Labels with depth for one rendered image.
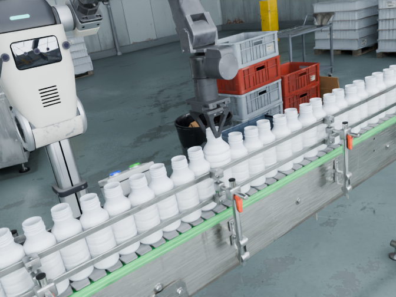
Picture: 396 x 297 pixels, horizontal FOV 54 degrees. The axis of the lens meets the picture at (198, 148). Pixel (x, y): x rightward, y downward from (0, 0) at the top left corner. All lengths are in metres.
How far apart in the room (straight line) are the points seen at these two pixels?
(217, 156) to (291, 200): 0.31
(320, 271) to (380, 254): 0.37
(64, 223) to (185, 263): 0.32
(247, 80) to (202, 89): 2.54
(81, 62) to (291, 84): 7.31
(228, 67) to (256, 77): 2.70
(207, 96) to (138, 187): 0.27
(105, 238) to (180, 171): 0.23
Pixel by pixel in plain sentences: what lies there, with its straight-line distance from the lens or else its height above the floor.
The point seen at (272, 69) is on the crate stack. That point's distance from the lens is 3.75.
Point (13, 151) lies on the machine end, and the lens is 4.60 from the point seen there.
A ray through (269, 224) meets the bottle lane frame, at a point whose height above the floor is 0.88.
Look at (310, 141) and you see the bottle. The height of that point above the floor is 1.06.
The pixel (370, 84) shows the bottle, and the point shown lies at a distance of 1.50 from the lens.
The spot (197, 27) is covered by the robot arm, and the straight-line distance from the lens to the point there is 0.92.
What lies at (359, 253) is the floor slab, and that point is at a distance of 2.53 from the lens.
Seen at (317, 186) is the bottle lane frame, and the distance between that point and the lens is 1.28.
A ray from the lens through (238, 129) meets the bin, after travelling 1.79.
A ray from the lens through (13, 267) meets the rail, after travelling 0.82.
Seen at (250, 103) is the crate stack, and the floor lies 0.56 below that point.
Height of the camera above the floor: 1.52
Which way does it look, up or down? 21 degrees down
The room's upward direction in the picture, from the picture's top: 9 degrees counter-clockwise
